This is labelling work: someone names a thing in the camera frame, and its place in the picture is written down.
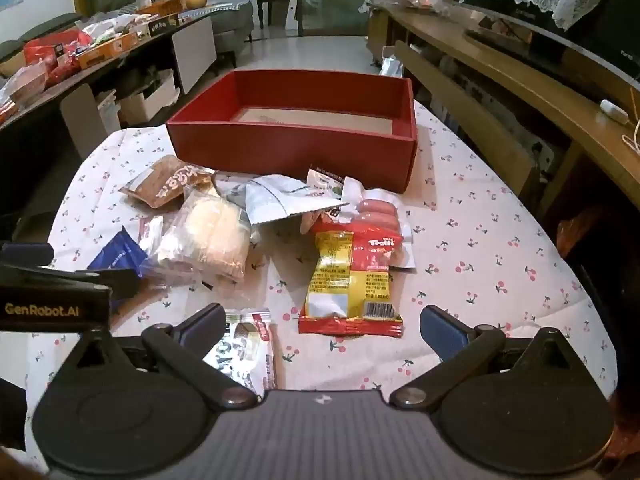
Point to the black television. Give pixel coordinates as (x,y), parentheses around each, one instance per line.
(575,45)

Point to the orange cardboard box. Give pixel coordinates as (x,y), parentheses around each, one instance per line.
(107,50)

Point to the crumpled clear plastic bag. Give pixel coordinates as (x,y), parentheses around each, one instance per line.
(390,65)

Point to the wooden television cabinet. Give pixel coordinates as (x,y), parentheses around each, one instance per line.
(525,90)

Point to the red yellow gummy packet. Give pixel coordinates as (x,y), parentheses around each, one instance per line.
(340,270)

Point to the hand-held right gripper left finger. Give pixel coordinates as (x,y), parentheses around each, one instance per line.
(205,327)

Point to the grey sofa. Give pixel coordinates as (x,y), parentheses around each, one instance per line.
(230,25)

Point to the red food bag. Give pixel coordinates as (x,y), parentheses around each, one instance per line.
(30,82)

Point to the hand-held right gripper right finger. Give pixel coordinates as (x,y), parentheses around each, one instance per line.
(442,332)

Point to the small red white packet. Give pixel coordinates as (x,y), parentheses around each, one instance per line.
(150,232)

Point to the blue snack packet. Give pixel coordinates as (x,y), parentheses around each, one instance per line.
(117,255)

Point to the red cardboard box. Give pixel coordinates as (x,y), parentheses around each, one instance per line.
(300,155)

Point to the cherry print tablecloth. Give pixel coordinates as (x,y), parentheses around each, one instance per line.
(475,260)

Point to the brown snack packet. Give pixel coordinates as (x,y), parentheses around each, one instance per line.
(160,185)

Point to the white board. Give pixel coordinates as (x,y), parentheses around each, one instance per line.
(294,12)

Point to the white foil packet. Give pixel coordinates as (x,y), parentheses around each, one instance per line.
(275,197)

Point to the black cardboard box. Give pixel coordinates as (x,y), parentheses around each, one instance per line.
(165,25)

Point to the orange basket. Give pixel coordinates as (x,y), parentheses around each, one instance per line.
(165,6)

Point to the white plastic bin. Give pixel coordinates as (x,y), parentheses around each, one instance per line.
(110,110)

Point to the white cardboard box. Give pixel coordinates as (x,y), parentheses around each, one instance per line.
(150,105)

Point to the clear bread packet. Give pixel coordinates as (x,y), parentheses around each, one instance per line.
(210,240)

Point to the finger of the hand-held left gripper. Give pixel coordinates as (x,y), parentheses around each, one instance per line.
(120,282)

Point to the silver red snack packet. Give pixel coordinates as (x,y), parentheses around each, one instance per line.
(245,350)

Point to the white packet with meat print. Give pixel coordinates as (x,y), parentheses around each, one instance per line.
(325,180)

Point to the white adapter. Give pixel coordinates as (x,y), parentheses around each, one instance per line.
(612,110)

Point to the clear sausage packet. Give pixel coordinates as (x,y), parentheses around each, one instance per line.
(380,212)

